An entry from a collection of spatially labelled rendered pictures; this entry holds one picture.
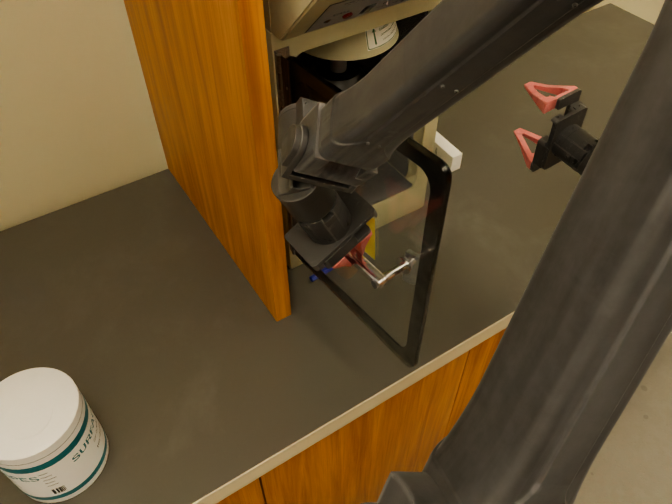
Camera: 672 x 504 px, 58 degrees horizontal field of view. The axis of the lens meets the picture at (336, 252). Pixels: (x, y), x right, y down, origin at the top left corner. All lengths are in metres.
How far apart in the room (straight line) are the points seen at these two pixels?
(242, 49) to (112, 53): 0.57
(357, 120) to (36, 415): 0.58
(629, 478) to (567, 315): 1.86
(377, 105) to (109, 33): 0.82
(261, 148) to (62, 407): 0.42
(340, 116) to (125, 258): 0.76
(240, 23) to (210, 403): 0.57
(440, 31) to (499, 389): 0.24
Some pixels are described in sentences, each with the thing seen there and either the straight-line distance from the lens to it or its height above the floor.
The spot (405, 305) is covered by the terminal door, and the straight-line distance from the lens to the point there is 0.85.
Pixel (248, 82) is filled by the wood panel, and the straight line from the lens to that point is 0.74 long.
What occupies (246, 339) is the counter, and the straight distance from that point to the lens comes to 1.05.
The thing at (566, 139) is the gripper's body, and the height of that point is 1.22.
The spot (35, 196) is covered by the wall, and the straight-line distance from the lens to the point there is 1.38.
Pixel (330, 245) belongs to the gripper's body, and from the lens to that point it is 0.72.
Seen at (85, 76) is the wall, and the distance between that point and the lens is 1.27.
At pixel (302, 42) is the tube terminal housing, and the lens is 0.87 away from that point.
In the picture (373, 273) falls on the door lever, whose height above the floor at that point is 1.21.
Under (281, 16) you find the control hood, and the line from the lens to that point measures 0.79.
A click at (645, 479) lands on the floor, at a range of 2.15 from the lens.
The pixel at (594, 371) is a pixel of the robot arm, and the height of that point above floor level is 1.58.
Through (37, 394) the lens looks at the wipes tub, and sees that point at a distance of 0.90.
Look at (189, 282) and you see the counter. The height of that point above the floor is 0.94.
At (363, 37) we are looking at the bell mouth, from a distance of 0.96.
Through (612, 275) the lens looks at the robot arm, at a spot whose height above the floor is 1.61.
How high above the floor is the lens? 1.80
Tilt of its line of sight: 48 degrees down
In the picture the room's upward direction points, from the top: straight up
